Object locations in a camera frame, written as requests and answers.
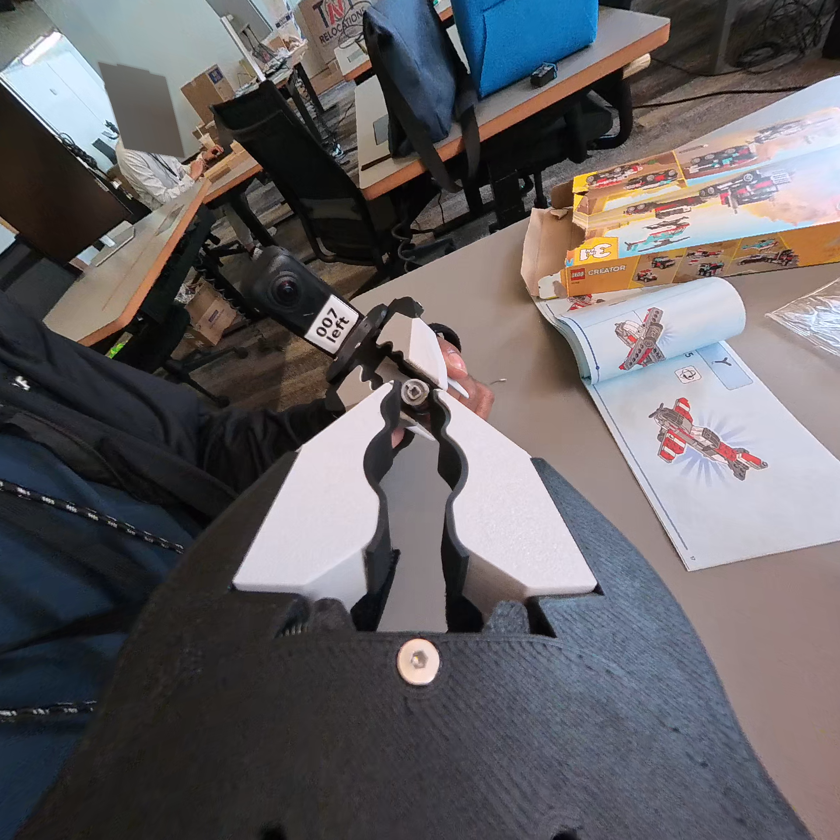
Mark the black office chair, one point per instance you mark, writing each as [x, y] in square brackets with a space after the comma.
[308, 177]

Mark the clear plastic bag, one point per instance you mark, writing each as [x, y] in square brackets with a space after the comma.
[814, 315]

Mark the grey desk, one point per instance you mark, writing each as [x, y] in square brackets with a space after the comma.
[525, 361]

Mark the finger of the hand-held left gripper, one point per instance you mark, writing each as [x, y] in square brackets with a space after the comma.
[420, 354]
[367, 384]

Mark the printed cardboard box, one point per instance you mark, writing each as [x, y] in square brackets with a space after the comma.
[328, 33]

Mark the navy shoulder bag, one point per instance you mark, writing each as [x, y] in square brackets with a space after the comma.
[413, 79]

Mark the person in dark blue jacket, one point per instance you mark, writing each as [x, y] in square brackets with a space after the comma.
[65, 590]

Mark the person's left forearm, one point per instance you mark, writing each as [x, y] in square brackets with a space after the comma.
[262, 439]

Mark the yellow toy brick box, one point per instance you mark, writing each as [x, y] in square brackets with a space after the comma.
[722, 229]

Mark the grey table with wooden edge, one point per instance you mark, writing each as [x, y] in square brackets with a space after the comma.
[604, 52]

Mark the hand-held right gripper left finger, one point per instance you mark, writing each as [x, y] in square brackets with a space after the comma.
[308, 518]

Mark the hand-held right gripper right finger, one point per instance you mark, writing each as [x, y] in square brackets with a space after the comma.
[518, 525]

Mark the person's left hand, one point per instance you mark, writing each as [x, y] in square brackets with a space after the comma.
[476, 394]

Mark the small black box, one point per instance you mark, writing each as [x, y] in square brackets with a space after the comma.
[544, 75]

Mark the blue felt tote bag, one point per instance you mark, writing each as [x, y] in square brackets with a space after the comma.
[525, 46]

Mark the small toy wheel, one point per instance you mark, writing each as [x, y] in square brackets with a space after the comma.
[415, 392]

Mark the pale blue instruction booklet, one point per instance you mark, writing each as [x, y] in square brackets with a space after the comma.
[722, 472]

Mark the black computer monitor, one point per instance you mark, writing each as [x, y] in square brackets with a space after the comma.
[52, 184]

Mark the wooden top office table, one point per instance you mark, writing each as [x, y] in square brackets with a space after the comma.
[131, 262]

